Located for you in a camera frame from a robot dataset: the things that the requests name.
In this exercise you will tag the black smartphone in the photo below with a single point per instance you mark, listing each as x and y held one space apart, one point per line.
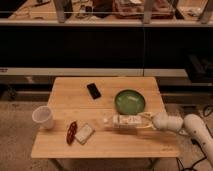
93 90

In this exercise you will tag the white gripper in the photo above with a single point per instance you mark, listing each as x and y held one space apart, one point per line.
162 122

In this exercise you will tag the white snack packet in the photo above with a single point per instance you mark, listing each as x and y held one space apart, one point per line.
84 133

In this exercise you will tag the wooden table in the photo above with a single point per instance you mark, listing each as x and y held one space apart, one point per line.
71 101

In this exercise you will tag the clear bottle with white label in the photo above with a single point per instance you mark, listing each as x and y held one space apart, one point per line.
123 121

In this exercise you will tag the green ceramic bowl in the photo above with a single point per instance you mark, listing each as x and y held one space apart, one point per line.
129 102

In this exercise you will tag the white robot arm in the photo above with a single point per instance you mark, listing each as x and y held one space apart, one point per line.
191 125

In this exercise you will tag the shelf with clutter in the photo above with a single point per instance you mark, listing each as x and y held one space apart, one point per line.
110 13

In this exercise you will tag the white paper cup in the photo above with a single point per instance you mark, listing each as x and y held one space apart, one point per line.
44 117

